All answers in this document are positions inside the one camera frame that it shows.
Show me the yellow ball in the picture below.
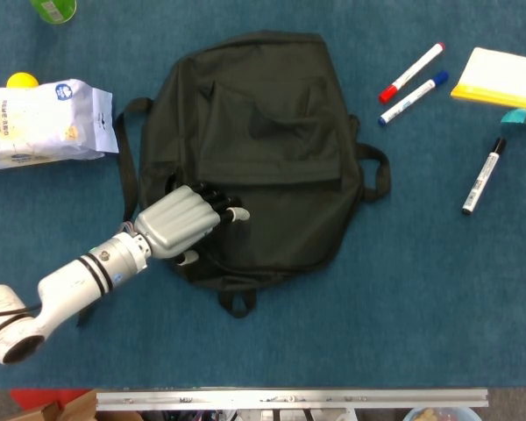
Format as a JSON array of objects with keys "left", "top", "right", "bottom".
[{"left": 6, "top": 71, "right": 40, "bottom": 89}]

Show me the light blue snack bowl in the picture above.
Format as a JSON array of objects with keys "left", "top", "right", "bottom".
[{"left": 402, "top": 406, "right": 483, "bottom": 421}]

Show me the white yellow Lexicon book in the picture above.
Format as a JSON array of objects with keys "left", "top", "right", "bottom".
[{"left": 450, "top": 46, "right": 526, "bottom": 112}]

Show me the white marker blue cap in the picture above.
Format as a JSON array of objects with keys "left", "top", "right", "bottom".
[{"left": 377, "top": 70, "right": 450, "bottom": 127}]

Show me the white marker red cap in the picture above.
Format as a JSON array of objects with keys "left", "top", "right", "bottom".
[{"left": 378, "top": 41, "right": 446, "bottom": 104}]

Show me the green can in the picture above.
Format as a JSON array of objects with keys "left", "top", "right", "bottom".
[{"left": 29, "top": 0, "right": 78, "bottom": 25}]

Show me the teal snack packet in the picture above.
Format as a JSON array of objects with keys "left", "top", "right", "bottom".
[{"left": 500, "top": 108, "right": 526, "bottom": 129}]

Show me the white marker black cap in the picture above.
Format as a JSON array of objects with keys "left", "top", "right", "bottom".
[{"left": 461, "top": 137, "right": 508, "bottom": 217}]

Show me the aluminium profile rail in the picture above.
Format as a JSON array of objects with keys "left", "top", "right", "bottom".
[{"left": 95, "top": 388, "right": 490, "bottom": 411}]

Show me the black fabric backpack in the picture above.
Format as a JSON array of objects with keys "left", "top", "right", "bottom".
[{"left": 76, "top": 29, "right": 392, "bottom": 328}]

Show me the white wipes package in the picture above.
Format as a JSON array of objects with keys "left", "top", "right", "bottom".
[{"left": 0, "top": 78, "right": 120, "bottom": 171}]

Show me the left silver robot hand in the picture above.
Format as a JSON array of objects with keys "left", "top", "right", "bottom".
[{"left": 133, "top": 183, "right": 251, "bottom": 267}]

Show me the red plastic object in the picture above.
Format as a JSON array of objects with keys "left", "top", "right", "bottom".
[{"left": 9, "top": 388, "right": 91, "bottom": 411}]

